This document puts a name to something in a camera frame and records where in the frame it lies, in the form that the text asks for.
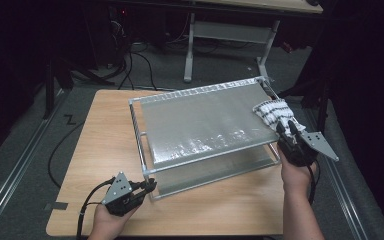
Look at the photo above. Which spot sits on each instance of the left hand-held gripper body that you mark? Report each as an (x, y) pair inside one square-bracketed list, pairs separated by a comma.
[(121, 198)]

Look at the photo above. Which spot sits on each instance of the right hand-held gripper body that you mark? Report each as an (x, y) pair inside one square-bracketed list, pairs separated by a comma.
[(300, 150)]

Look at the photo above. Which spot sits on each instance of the white cloth with grey diamonds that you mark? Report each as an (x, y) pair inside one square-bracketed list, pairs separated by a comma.
[(273, 111)]

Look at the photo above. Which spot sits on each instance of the grey two-tier metal rack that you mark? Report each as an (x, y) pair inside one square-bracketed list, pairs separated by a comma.
[(206, 123)]

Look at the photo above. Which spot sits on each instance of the person's right hand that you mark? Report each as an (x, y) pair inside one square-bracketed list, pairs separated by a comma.
[(296, 176)]

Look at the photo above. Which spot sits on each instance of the person's left hand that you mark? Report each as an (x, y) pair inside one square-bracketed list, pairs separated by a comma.
[(106, 225)]

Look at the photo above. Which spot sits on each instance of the black metal stand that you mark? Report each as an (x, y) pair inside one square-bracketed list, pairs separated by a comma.
[(51, 86), (320, 96)]

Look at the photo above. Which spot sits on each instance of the grey tape strip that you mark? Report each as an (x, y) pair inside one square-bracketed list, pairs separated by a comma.
[(56, 206)]

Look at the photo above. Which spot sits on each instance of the desk with white metal legs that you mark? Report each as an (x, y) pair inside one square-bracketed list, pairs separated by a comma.
[(233, 31)]

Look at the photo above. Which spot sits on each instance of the dark computer tower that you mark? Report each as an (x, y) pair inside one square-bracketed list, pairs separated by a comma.
[(118, 33)]

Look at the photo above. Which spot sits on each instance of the metal floor rail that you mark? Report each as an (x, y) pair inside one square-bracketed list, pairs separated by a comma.
[(343, 193), (16, 166)]

